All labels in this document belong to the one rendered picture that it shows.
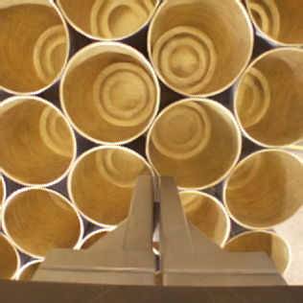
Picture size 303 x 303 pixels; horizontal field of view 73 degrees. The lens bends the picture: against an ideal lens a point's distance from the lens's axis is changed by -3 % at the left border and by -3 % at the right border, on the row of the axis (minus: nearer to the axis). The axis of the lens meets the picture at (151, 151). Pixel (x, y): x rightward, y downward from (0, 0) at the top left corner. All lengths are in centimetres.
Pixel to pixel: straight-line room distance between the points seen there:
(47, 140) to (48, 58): 8
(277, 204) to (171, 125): 13
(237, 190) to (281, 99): 11
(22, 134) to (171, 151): 15
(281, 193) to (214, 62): 14
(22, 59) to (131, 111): 11
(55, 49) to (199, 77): 15
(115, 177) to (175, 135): 8
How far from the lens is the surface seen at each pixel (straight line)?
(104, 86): 23
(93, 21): 24
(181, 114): 23
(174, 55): 23
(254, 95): 25
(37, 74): 25
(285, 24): 26
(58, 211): 27
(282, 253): 24
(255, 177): 26
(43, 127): 25
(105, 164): 24
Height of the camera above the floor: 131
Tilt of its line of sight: 73 degrees down
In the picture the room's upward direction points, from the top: 178 degrees counter-clockwise
